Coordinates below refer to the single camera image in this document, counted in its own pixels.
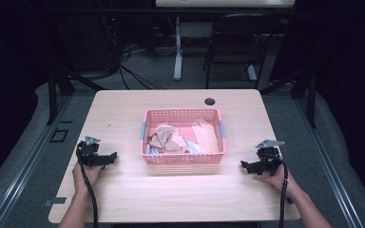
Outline light blue cloth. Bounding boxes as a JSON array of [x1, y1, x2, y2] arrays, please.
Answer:
[[144, 139, 203, 156]]

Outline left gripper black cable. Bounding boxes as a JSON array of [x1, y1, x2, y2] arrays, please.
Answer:
[[76, 142, 100, 228]]

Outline white desk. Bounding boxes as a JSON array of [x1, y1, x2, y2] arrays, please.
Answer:
[[155, 0, 297, 82]]

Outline pink plastic basket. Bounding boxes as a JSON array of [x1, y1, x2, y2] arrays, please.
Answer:
[[139, 107, 227, 165]]

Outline person's right hand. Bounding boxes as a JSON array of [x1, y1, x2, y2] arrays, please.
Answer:
[[256, 163, 297, 198]]

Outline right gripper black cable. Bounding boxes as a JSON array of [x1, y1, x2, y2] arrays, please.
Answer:
[[267, 153, 290, 228]]

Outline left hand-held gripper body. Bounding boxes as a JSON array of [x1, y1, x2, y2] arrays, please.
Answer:
[[75, 135, 110, 168]]

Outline person's left hand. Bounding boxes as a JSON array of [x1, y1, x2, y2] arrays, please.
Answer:
[[72, 161, 105, 194]]

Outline bundle of floor cables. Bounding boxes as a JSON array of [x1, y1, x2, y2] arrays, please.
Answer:
[[99, 15, 175, 90]]

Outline peach cloth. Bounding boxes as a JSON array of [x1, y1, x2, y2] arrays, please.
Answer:
[[191, 117, 220, 154]]

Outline black metal stand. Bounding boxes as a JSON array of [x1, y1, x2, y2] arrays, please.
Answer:
[[46, 18, 106, 126], [259, 18, 318, 129]]

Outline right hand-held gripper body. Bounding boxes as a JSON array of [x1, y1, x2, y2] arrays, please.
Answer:
[[248, 139, 286, 176]]

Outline tan cloth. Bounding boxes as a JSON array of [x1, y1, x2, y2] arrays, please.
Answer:
[[147, 123, 188, 154]]

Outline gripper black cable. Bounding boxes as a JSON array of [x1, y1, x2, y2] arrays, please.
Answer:
[[76, 142, 100, 228], [267, 153, 290, 228]]

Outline black folding chair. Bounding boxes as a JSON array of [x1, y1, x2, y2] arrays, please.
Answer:
[[202, 12, 281, 90]]

